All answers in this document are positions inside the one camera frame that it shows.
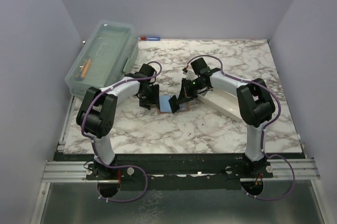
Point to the orange tool inside box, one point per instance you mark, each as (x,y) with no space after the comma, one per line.
(84,69)

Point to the white rectangular tray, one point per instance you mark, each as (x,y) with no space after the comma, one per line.
(222,102)

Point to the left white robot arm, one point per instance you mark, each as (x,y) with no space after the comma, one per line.
(97,111)

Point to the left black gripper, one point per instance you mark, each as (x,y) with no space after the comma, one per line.
(154,100)

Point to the red blue screwdriver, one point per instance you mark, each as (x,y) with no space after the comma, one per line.
(150,38)

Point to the aluminium rail frame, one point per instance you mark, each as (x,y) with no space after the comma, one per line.
(198,142)

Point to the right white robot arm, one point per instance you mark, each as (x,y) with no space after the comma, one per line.
(255,101)

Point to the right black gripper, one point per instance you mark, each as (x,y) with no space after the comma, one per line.
(185,94)

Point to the tan leather card holder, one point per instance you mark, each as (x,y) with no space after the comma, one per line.
(165,107)

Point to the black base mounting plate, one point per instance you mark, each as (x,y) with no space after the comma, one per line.
(167,171)

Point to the clear green plastic box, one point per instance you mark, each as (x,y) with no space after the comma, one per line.
(113,49)

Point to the dark blue credit card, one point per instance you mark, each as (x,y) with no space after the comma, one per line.
(173,104)

